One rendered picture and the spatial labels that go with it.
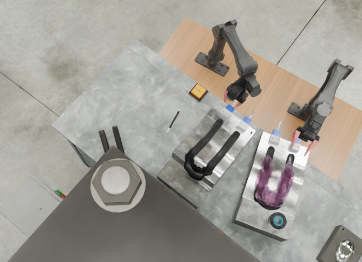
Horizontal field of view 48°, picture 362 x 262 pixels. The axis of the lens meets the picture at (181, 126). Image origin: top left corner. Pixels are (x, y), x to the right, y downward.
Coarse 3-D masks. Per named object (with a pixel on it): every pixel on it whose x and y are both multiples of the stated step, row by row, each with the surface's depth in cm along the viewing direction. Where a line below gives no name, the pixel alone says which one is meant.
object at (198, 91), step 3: (198, 84) 223; (195, 87) 223; (198, 87) 223; (201, 87) 223; (192, 90) 222; (195, 90) 222; (198, 90) 222; (201, 90) 222; (204, 90) 222; (192, 93) 223; (195, 93) 221; (198, 93) 221; (201, 93) 222; (198, 96) 221
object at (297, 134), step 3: (294, 132) 176; (297, 132) 173; (300, 132) 173; (294, 135) 177; (297, 135) 173; (300, 135) 178; (294, 138) 174; (300, 138) 179; (303, 138) 177; (306, 138) 177; (294, 141) 173; (306, 141) 178; (291, 144) 176; (291, 147) 174
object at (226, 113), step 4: (236, 100) 214; (228, 104) 212; (232, 104) 214; (224, 108) 210; (228, 108) 212; (232, 108) 212; (220, 112) 209; (224, 112) 209; (228, 112) 209; (232, 112) 213; (224, 116) 210; (228, 116) 209
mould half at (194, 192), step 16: (208, 112) 212; (208, 128) 209; (224, 128) 209; (192, 144) 203; (208, 144) 206; (240, 144) 207; (176, 160) 204; (208, 160) 199; (224, 160) 202; (160, 176) 202; (176, 176) 202; (208, 176) 195; (176, 192) 202; (192, 192) 200; (208, 192) 200
